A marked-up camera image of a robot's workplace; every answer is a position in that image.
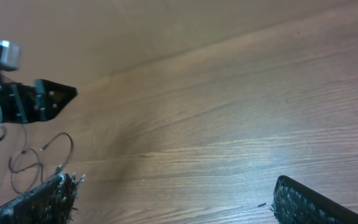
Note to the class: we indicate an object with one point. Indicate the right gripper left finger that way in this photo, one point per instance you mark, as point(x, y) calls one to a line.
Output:
point(51, 202)

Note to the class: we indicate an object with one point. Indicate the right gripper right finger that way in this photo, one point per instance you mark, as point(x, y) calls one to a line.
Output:
point(295, 203)

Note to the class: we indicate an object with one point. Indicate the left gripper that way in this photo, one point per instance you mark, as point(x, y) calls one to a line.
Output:
point(26, 104)

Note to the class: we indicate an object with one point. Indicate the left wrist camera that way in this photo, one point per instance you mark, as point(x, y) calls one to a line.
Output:
point(10, 56)

